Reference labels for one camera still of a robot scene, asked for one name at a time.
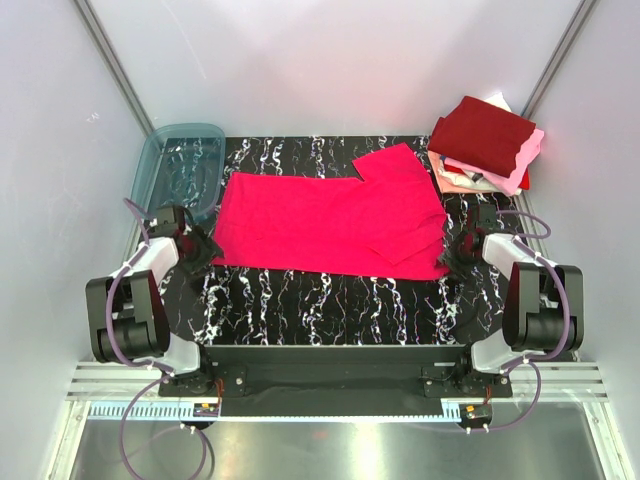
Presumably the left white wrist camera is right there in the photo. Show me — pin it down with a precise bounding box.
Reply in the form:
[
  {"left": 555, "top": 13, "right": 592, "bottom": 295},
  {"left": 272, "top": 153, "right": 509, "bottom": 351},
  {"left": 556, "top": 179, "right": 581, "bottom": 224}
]
[{"left": 148, "top": 204, "right": 193, "bottom": 238}]

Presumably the red folded shirt bottom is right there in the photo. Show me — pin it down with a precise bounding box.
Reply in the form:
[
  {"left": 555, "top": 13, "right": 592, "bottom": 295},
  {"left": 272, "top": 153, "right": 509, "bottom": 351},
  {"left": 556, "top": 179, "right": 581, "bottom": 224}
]
[{"left": 518, "top": 169, "right": 530, "bottom": 191}]

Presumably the dark red folded shirt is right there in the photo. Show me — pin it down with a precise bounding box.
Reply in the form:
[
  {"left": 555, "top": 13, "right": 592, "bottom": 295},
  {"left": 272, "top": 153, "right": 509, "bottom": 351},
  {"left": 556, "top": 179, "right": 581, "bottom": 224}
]
[{"left": 429, "top": 96, "right": 536, "bottom": 177}]

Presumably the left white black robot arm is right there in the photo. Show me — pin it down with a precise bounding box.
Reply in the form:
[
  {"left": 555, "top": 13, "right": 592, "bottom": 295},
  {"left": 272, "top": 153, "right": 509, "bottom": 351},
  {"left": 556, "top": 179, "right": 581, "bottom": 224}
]
[{"left": 85, "top": 225, "right": 224, "bottom": 396}]

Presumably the translucent blue plastic basin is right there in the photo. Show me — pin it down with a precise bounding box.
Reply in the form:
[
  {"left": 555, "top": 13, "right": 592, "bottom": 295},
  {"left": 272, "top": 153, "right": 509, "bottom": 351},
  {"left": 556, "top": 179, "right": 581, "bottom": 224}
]
[{"left": 130, "top": 123, "right": 226, "bottom": 222}]

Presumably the bright pink t shirt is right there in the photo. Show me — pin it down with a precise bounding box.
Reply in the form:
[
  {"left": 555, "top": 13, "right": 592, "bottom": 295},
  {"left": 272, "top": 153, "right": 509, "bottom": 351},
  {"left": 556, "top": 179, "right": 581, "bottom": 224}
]
[{"left": 213, "top": 144, "right": 448, "bottom": 281}]

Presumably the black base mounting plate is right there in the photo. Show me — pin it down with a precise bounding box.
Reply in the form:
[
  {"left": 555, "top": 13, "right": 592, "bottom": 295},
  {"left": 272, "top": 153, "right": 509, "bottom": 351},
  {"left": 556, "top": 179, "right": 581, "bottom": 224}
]
[{"left": 159, "top": 345, "right": 513, "bottom": 421}]

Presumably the light pink folded shirt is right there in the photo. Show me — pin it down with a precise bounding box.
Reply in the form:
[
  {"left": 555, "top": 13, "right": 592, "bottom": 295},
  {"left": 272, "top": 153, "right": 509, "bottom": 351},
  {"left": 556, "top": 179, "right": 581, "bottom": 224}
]
[{"left": 445, "top": 129, "right": 545, "bottom": 196}]

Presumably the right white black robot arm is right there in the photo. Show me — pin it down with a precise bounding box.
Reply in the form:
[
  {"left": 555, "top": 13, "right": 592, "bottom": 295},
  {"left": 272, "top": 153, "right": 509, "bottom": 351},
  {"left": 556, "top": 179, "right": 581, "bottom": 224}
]
[{"left": 425, "top": 228, "right": 584, "bottom": 397}]

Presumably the peach folded shirt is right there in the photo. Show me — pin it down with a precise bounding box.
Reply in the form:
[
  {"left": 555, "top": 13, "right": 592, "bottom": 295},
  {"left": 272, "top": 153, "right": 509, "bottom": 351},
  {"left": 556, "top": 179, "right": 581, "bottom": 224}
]
[{"left": 428, "top": 151, "right": 494, "bottom": 194}]

